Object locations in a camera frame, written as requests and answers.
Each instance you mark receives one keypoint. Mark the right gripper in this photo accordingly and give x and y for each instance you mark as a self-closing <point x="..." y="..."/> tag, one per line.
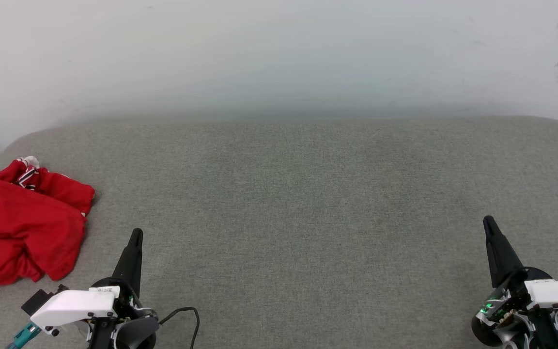
<point x="506" y="315"/>

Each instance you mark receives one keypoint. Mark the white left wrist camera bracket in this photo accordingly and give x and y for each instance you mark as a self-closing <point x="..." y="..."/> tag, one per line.
<point x="70" y="305"/>

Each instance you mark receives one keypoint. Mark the red and white jersey shirt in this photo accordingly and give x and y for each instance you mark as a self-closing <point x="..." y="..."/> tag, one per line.
<point x="22" y="228"/>

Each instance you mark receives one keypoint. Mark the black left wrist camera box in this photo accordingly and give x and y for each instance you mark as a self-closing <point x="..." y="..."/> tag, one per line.
<point x="37" y="301"/>

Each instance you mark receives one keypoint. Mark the grey fabric sofa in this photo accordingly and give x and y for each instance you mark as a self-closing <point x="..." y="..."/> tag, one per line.
<point x="298" y="218"/>

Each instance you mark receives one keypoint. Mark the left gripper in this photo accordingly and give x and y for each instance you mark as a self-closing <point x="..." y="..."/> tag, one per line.
<point x="104" y="334"/>

